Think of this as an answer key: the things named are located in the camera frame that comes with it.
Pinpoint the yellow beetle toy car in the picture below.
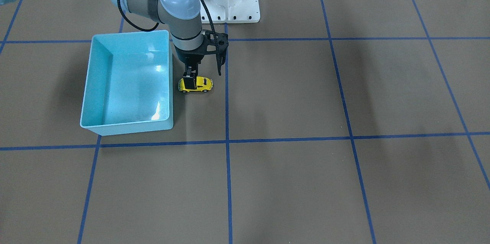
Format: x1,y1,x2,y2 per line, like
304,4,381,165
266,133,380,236
178,76,214,93

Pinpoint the teal plastic bin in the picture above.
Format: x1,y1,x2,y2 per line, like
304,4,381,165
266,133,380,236
79,30,174,136

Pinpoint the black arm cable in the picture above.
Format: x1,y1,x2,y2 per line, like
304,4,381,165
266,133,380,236
117,0,215,46

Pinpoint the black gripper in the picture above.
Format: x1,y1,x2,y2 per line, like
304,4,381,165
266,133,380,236
177,45,207,89

